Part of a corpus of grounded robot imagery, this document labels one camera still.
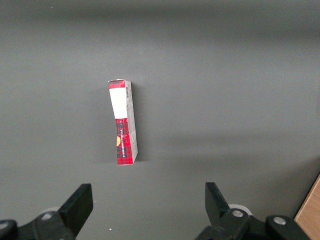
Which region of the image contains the red plaid cardboard box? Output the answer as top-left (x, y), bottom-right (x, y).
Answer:
top-left (107, 79), bottom-right (139, 167)

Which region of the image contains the wooden two-drawer cabinet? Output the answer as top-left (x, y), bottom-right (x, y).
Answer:
top-left (293, 173), bottom-right (320, 240)

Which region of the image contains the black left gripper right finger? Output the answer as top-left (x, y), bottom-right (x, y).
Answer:
top-left (194, 182), bottom-right (312, 240)

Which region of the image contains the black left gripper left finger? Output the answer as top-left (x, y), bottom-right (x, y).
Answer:
top-left (0, 183), bottom-right (94, 240)

